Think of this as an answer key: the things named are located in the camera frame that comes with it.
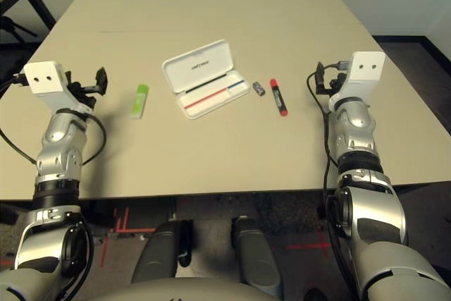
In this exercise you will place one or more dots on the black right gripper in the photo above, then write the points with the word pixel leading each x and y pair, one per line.
pixel 334 84

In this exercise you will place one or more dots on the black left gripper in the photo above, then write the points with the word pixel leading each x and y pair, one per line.
pixel 82 94

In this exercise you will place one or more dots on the green clear lead case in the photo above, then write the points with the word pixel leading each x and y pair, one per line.
pixel 140 102

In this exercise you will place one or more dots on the red black whiteboard marker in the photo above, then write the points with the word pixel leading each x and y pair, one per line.
pixel 278 98

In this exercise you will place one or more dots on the small space print eraser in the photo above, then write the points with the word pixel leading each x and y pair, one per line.
pixel 259 89

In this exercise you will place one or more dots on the white plastic pencil case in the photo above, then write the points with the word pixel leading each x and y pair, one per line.
pixel 197 65

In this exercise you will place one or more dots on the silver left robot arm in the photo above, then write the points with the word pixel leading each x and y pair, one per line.
pixel 60 160

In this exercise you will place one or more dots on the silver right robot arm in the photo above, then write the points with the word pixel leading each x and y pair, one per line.
pixel 356 128

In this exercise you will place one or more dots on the black tripod stand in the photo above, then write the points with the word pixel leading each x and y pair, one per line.
pixel 14 26

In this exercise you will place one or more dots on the grey robot left leg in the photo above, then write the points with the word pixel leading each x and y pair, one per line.
pixel 158 255

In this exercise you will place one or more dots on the grey robot torso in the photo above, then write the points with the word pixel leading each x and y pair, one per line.
pixel 183 292

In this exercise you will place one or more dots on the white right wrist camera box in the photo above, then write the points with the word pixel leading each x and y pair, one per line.
pixel 366 66

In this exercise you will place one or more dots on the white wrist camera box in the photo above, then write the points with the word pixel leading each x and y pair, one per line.
pixel 44 79
pixel 366 66

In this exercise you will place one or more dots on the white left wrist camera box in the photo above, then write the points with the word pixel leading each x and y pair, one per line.
pixel 44 79

